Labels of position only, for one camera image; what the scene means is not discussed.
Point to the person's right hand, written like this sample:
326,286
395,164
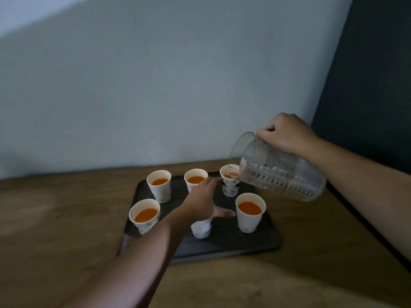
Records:
290,133

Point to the person's left hand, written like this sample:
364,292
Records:
199,203

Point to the person's left thumb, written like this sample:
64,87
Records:
224,212

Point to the person's right fingers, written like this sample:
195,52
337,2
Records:
271,134

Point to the clear ribbed plastic pitcher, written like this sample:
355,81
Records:
282,176

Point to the person's right forearm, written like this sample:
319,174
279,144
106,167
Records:
362,182

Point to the person's left forearm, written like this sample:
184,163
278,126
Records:
144,253

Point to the group of white paper cups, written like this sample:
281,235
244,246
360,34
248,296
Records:
249,213

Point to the black rectangular serving tray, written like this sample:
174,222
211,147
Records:
231,237

